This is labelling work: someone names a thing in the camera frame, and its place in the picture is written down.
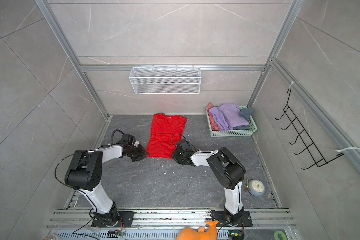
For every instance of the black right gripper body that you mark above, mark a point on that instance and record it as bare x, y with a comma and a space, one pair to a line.
178, 157

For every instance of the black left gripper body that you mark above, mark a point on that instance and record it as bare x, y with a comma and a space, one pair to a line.
137, 153

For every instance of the red t shirt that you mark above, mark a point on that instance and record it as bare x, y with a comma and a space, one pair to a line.
166, 131

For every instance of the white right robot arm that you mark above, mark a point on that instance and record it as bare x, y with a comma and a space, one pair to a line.
228, 170

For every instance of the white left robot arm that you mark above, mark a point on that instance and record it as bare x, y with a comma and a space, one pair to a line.
84, 175

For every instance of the green plastic basket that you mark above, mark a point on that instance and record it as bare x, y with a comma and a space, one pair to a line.
251, 128

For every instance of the pink t shirt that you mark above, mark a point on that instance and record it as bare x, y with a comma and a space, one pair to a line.
214, 125

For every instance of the purple t shirt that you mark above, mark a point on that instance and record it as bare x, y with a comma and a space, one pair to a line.
227, 117

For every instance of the grey t shirt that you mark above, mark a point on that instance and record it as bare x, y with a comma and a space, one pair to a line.
246, 113

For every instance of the orange plush toy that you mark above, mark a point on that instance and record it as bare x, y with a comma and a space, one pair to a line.
201, 233

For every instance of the white round clock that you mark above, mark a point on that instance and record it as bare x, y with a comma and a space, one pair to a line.
255, 187

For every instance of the green tape roll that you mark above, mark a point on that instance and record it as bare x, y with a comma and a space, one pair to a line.
280, 235

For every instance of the white wire mesh basket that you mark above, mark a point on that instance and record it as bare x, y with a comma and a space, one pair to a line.
165, 80

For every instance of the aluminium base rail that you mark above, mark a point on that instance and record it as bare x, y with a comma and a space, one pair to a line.
258, 224

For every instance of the black wall hook rack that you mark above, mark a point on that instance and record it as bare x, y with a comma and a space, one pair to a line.
303, 136

